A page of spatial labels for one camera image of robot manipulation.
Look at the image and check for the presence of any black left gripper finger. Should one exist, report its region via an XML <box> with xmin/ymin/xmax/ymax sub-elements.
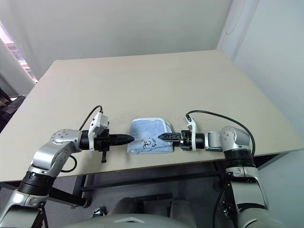
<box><xmin>109</xmin><ymin>139</ymin><xmax>134</xmax><ymax>146</ymax></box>
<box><xmin>109</xmin><ymin>133</ymin><xmax>134</xmax><ymax>141</ymax></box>

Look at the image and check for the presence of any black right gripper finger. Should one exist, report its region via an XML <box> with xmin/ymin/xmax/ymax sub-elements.
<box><xmin>158</xmin><ymin>133</ymin><xmax>182</xmax><ymax>139</ymax></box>
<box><xmin>158</xmin><ymin>137</ymin><xmax>182</xmax><ymax>143</ymax></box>

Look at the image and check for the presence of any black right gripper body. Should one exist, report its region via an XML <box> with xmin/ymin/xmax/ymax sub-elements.
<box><xmin>179</xmin><ymin>129</ymin><xmax>194</xmax><ymax>152</ymax></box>

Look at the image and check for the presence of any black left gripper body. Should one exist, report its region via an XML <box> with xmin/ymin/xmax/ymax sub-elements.
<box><xmin>94</xmin><ymin>129</ymin><xmax>112</xmax><ymax>164</ymax></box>

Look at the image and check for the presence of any light blue towel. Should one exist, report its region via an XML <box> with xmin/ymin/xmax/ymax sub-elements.
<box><xmin>126</xmin><ymin>117</ymin><xmax>175</xmax><ymax>155</ymax></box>

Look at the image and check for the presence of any black flat plate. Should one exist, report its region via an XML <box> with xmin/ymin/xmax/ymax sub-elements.
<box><xmin>132</xmin><ymin>192</ymin><xmax>174</xmax><ymax>203</ymax></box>

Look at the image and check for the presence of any dark rounded shape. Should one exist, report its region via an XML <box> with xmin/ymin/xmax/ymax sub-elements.
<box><xmin>169</xmin><ymin>199</ymin><xmax>191</xmax><ymax>215</ymax></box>

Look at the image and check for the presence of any chrome caster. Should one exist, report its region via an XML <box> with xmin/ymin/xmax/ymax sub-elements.
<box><xmin>91</xmin><ymin>206</ymin><xmax>106</xmax><ymax>218</ymax></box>

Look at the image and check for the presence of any silver robot torso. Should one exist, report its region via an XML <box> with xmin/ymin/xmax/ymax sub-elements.
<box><xmin>63</xmin><ymin>213</ymin><xmax>201</xmax><ymax>228</ymax></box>

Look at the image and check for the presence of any dark brown furniture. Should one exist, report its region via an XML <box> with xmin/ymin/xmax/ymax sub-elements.
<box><xmin>0</xmin><ymin>87</ymin><xmax>27</xmax><ymax>134</ymax></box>

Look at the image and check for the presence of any white curtain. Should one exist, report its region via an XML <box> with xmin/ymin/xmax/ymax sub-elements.
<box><xmin>0</xmin><ymin>38</ymin><xmax>37</xmax><ymax>98</ymax></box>

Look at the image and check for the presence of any window blind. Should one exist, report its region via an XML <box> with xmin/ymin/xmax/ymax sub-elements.
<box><xmin>0</xmin><ymin>20</ymin><xmax>39</xmax><ymax>83</ymax></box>

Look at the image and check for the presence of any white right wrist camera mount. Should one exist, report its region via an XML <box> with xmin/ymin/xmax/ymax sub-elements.
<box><xmin>182</xmin><ymin>114</ymin><xmax>198</xmax><ymax>152</ymax></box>

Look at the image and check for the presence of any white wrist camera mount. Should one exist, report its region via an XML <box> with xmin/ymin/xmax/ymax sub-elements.
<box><xmin>87</xmin><ymin>112</ymin><xmax>110</xmax><ymax>152</ymax></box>
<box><xmin>182</xmin><ymin>114</ymin><xmax>198</xmax><ymax>152</ymax></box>

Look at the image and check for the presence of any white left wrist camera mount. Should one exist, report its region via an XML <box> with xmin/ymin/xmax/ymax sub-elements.
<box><xmin>87</xmin><ymin>112</ymin><xmax>110</xmax><ymax>152</ymax></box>

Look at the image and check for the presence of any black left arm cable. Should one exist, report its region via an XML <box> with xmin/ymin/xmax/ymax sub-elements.
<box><xmin>61</xmin><ymin>105</ymin><xmax>104</xmax><ymax>173</ymax></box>

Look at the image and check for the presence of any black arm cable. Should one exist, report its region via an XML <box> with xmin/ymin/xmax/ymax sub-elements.
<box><xmin>61</xmin><ymin>105</ymin><xmax>104</xmax><ymax>173</ymax></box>
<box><xmin>186</xmin><ymin>110</ymin><xmax>256</xmax><ymax>155</ymax></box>

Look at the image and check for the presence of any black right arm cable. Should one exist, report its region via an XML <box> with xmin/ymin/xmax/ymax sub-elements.
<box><xmin>186</xmin><ymin>110</ymin><xmax>256</xmax><ymax>155</ymax></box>

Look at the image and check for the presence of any black metal table frame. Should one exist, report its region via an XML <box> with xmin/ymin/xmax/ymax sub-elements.
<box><xmin>0</xmin><ymin>153</ymin><xmax>282</xmax><ymax>209</ymax></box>

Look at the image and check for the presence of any thin black hanging cable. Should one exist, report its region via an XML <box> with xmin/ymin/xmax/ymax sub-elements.
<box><xmin>212</xmin><ymin>187</ymin><xmax>230</xmax><ymax>228</ymax></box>

